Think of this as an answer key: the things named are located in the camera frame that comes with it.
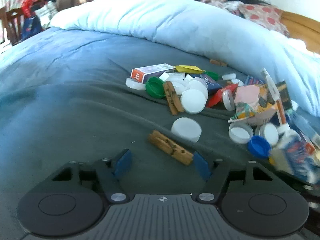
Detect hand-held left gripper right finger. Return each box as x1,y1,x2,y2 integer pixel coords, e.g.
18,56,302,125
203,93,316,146
193,151,273,204

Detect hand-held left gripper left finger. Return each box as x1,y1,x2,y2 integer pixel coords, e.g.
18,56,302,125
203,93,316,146
51,149,132,204

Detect clear plastic cap white liner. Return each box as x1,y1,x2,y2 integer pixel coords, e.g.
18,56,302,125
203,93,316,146
228,122,254,144
259,123,279,147

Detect floral printed packet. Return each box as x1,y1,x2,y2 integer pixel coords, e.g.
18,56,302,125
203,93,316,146
228,84,278,126

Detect large white plastic lid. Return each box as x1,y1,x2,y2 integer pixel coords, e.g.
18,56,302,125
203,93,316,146
171,117,202,143

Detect blue plastic cap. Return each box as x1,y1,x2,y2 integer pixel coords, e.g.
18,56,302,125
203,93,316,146
248,135,272,159

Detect pile of white caps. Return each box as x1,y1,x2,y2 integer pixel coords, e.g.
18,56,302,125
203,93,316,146
125,72,209,115

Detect red white tube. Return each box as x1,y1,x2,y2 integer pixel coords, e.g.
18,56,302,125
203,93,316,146
206,83,238,108

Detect large green plastic cap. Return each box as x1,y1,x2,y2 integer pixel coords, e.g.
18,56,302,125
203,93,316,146
145,77,167,98

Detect navy blue small carton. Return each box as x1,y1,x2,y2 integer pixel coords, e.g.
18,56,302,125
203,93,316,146
200,74,223,96

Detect blue white printed carton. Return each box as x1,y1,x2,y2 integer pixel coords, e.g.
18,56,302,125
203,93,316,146
269,135,320,183

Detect yellow packet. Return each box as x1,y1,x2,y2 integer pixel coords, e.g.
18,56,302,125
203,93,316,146
174,65,206,73

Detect blue striped carton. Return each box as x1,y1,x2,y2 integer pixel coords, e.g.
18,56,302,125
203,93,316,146
244,75,264,85

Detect black carton gold print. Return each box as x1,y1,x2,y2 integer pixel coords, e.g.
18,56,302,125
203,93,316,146
275,81,292,110

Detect light blue duvet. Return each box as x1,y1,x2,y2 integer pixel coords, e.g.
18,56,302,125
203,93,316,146
49,0,320,117

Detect red polka dot pillow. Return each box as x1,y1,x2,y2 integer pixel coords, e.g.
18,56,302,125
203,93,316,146
239,4,290,37

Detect wooden headboard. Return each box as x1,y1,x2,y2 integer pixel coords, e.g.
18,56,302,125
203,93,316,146
280,10,320,54

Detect red blue plastic bags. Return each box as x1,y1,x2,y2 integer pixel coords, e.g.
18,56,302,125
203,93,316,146
21,0,59,39

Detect wooden chair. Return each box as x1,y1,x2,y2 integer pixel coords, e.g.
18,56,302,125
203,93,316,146
0,6,25,47

